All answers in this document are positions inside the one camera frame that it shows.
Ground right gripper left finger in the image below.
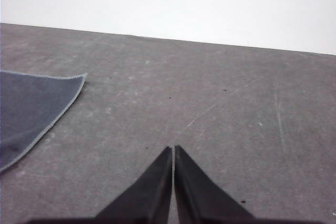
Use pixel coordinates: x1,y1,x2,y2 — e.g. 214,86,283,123
94,146,173,224

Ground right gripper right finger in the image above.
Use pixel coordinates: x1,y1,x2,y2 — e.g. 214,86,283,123
174,145,257,224

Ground purple towel with grey hem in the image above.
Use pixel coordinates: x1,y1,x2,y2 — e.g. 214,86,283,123
0,70,88,174

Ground grey table cloth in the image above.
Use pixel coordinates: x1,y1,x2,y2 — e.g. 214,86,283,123
0,23,336,224

